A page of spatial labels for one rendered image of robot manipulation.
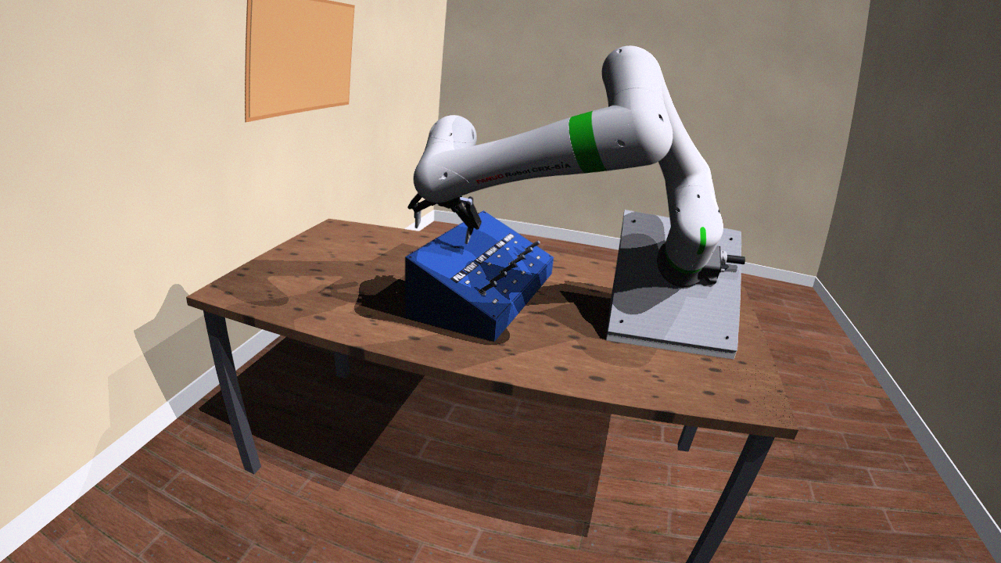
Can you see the blue switch console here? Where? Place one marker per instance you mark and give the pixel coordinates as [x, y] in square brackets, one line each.
[474, 288]

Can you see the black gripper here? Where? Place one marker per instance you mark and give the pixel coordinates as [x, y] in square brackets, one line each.
[465, 214]

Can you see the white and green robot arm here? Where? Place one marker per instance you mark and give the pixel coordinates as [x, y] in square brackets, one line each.
[634, 131]

